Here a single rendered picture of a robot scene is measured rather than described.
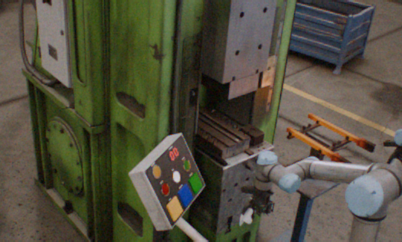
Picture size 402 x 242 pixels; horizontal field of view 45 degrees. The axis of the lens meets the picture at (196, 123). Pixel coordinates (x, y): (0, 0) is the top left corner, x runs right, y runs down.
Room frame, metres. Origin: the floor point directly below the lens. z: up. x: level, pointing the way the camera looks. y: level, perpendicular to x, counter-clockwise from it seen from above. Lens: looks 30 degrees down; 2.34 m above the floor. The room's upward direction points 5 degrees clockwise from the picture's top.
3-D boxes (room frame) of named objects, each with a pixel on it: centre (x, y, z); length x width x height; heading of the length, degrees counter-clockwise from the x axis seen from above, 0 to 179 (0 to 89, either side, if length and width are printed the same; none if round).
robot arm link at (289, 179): (1.55, -0.37, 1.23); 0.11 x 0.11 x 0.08; 40
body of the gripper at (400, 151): (2.09, -1.05, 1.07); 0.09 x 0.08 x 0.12; 32
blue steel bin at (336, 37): (6.16, -1.43, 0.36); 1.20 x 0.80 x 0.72; 53
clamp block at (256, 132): (2.33, -0.31, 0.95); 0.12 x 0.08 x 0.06; 42
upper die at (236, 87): (2.32, -0.07, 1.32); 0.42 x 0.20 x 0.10; 42
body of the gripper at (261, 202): (1.61, -0.29, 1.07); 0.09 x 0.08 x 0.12; 32
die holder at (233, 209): (2.36, -0.11, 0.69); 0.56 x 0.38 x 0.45; 42
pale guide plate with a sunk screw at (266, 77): (2.47, -0.36, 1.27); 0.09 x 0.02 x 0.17; 132
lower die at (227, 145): (2.32, -0.07, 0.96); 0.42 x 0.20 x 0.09; 42
